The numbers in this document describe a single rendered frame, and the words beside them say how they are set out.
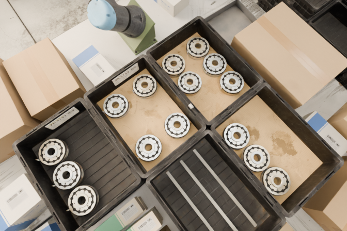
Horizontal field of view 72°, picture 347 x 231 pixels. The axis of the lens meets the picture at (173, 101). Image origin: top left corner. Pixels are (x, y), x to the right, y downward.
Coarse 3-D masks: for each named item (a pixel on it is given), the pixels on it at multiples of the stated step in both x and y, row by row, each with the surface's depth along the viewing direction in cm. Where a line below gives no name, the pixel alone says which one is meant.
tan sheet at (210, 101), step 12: (192, 36) 111; (180, 48) 109; (156, 60) 108; (192, 60) 108; (204, 84) 104; (216, 84) 104; (192, 96) 102; (204, 96) 102; (216, 96) 102; (228, 96) 102; (204, 108) 101; (216, 108) 101
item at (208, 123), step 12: (204, 24) 102; (168, 36) 100; (216, 36) 100; (228, 48) 99; (240, 60) 97; (252, 72) 95; (240, 96) 92; (192, 108) 90; (228, 108) 90; (204, 120) 89; (216, 120) 89
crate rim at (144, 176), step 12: (132, 60) 96; (120, 72) 95; (156, 72) 95; (168, 84) 93; (84, 96) 91; (180, 96) 92; (108, 132) 87; (120, 144) 86; (168, 156) 85; (156, 168) 85
